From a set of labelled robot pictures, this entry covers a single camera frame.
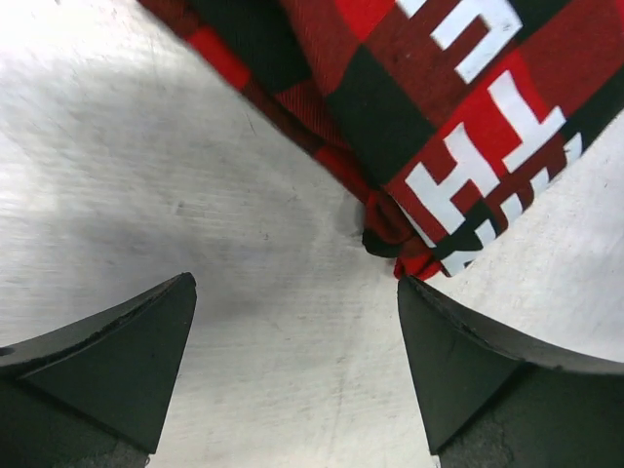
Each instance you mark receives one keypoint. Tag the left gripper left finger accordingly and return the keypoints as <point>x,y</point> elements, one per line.
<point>96,393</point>

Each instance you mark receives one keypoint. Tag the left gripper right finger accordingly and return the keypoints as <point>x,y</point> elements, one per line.
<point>492,396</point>

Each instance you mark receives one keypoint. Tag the red black plaid shirt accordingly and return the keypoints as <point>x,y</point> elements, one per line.
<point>446,119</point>

